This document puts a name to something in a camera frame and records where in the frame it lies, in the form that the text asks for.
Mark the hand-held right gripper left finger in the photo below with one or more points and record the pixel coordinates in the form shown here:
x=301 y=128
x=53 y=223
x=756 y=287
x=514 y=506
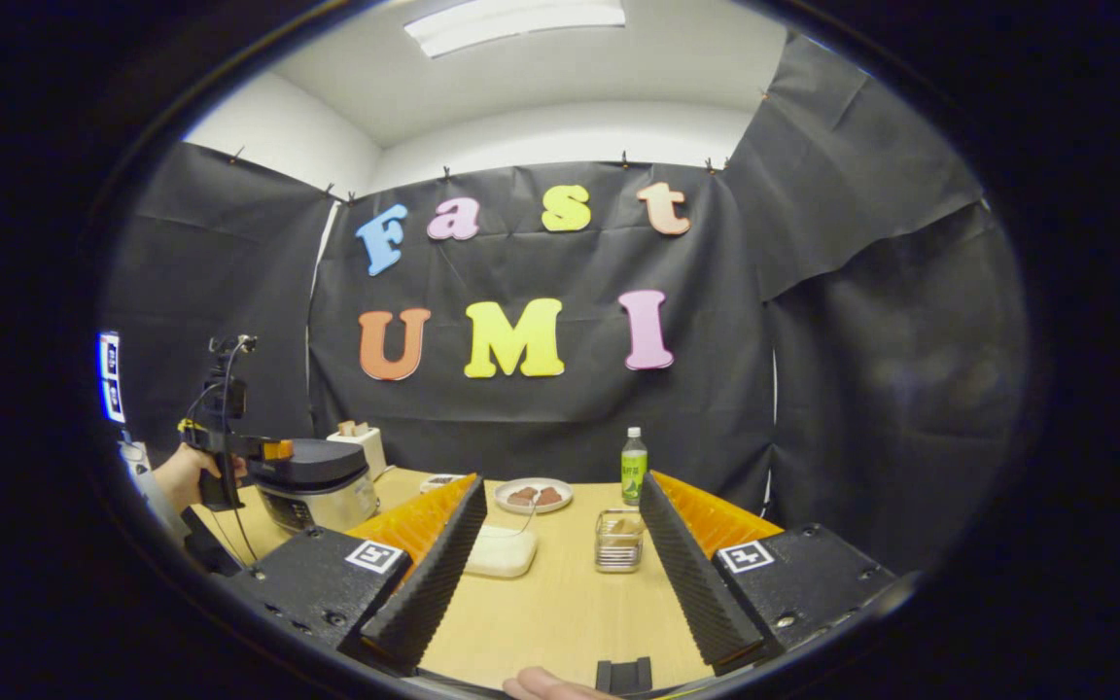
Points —
x=434 y=583

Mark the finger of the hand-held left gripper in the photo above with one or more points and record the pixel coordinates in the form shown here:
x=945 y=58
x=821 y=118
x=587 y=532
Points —
x=278 y=449

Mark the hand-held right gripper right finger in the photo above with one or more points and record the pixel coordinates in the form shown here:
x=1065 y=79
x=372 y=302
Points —
x=696 y=583

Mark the dark grey rice cooker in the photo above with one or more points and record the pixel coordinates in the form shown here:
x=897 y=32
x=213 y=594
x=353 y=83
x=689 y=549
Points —
x=327 y=501

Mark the white rice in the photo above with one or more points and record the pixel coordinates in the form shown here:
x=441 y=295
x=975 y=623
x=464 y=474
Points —
x=500 y=554

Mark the white toaster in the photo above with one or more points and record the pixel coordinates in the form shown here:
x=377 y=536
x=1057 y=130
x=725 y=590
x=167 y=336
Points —
x=366 y=455

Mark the white device with black knob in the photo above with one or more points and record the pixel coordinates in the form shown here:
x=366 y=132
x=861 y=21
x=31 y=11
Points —
x=132 y=455

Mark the clear glass bowl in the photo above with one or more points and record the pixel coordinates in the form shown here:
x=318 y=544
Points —
x=507 y=515

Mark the small white divided dish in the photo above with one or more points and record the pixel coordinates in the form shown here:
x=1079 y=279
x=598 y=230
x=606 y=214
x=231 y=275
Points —
x=443 y=483

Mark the brown meat piece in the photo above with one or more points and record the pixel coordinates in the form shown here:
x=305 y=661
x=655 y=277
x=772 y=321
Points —
x=548 y=496
x=520 y=497

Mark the white round plate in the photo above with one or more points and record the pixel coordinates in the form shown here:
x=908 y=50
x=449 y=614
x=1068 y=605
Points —
x=533 y=509

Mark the green label drink bottle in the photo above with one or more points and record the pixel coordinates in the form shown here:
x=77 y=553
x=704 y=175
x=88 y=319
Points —
x=634 y=472

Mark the ceiling light panel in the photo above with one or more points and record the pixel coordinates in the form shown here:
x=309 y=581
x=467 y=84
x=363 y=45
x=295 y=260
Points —
x=511 y=24

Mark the black table edge bracket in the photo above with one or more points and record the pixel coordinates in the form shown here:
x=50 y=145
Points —
x=624 y=676

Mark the lit wall panel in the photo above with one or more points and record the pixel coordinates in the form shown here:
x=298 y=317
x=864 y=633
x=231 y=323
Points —
x=111 y=379

